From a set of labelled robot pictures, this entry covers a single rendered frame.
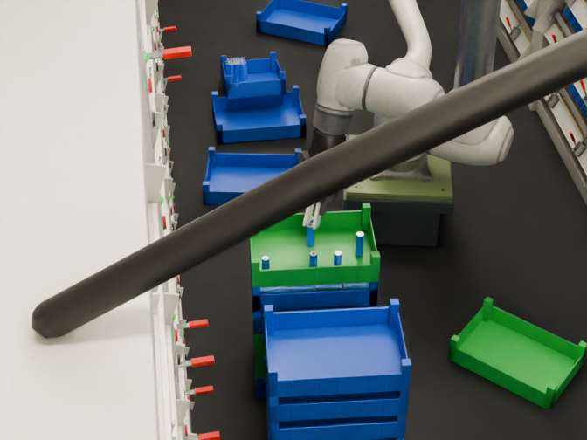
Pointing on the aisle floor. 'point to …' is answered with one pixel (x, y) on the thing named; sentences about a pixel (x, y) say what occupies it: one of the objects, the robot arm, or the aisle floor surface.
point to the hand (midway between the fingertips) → (314, 212)
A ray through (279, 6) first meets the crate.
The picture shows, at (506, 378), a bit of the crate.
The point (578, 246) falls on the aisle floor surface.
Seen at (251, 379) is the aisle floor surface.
